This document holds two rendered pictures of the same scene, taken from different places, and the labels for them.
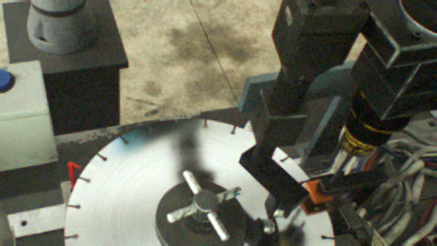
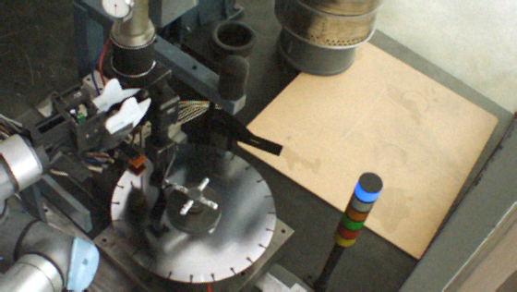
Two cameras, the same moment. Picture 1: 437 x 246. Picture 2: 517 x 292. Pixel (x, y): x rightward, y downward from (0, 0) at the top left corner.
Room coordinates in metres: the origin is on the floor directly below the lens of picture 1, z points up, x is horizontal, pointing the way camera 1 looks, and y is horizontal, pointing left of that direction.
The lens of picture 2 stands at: (0.66, 0.51, 2.02)
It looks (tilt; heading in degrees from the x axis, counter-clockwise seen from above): 50 degrees down; 229
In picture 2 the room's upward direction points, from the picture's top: 12 degrees clockwise
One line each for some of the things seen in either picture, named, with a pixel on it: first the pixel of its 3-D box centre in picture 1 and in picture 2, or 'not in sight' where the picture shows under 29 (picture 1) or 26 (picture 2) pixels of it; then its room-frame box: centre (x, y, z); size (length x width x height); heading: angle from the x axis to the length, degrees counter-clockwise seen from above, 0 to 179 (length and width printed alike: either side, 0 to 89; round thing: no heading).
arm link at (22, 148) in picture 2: not in sight; (18, 159); (0.58, -0.07, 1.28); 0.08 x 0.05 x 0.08; 101
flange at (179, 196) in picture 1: (201, 217); (194, 204); (0.27, -0.06, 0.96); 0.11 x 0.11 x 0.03
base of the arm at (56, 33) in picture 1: (60, 13); not in sight; (0.82, 0.24, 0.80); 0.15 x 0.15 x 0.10
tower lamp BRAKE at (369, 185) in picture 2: not in sight; (368, 187); (0.05, 0.15, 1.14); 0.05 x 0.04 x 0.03; 20
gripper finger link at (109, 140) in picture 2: not in sight; (106, 133); (0.44, -0.07, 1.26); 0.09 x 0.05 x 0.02; 6
